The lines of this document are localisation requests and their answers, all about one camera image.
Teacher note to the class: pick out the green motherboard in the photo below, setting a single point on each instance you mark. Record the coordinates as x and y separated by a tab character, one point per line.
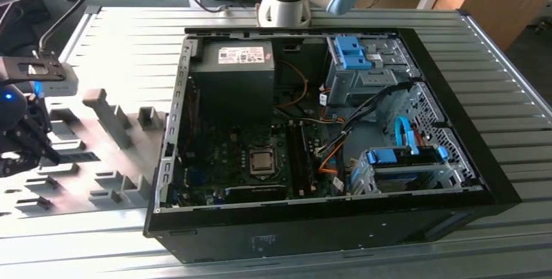
219	159

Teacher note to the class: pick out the blue plastic drive carrier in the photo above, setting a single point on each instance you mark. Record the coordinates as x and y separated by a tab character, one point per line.
362	62
349	46

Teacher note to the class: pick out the grey parts rack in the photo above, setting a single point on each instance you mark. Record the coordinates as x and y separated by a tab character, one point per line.
107	175

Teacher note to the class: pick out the CPU socket metal frame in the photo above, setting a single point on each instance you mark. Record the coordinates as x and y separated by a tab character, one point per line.
264	175

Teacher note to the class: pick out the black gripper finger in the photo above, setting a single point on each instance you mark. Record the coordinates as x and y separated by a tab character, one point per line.
19	164
40	130

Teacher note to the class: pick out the hard disk in blue carrier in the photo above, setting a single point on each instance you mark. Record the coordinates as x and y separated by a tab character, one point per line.
381	157

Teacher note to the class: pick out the perforated metal disk bay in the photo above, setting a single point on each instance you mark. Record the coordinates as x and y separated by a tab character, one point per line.
436	130

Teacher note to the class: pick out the grey metal drive cage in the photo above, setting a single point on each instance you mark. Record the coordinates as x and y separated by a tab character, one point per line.
370	82

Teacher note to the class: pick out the grey power supply unit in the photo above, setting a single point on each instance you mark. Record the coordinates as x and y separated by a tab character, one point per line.
233	85

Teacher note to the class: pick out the black PC case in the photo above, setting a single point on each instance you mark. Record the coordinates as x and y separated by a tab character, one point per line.
302	233

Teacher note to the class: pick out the black graphics card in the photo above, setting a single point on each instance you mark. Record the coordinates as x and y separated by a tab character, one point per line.
254	193

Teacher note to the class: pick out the silver CPU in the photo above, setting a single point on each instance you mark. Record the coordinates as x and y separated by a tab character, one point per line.
264	161

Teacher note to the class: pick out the wooden cabinet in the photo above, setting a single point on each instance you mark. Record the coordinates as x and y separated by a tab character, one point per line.
504	1

